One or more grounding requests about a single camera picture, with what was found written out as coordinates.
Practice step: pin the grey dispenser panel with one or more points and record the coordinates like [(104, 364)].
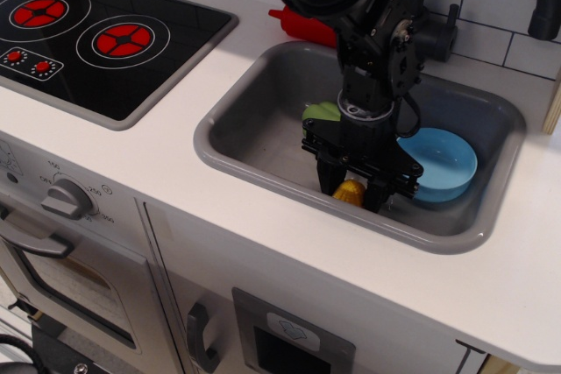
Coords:
[(276, 341)]

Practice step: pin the red ketchup bottle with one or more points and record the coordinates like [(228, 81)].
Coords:
[(308, 29)]

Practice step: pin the green toy bell pepper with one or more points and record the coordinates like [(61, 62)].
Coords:
[(326, 112)]

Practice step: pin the grey oven knob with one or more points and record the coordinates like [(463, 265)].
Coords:
[(67, 199)]

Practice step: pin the dark grey toy faucet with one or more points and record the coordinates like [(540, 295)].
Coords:
[(435, 40)]

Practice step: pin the grey cabinet door handle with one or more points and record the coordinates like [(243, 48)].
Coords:
[(205, 359)]

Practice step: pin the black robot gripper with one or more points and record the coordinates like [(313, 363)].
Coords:
[(369, 150)]

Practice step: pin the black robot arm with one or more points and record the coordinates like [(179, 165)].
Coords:
[(379, 65)]

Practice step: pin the yellow toy corn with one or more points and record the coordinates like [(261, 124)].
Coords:
[(352, 192)]

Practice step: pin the blue plastic bowl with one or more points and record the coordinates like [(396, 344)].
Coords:
[(449, 163)]

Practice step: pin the grey oven door handle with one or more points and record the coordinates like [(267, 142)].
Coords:
[(33, 238)]

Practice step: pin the toy oven door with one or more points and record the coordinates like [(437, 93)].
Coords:
[(101, 291)]

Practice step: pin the black toy stovetop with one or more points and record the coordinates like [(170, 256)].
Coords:
[(105, 61)]

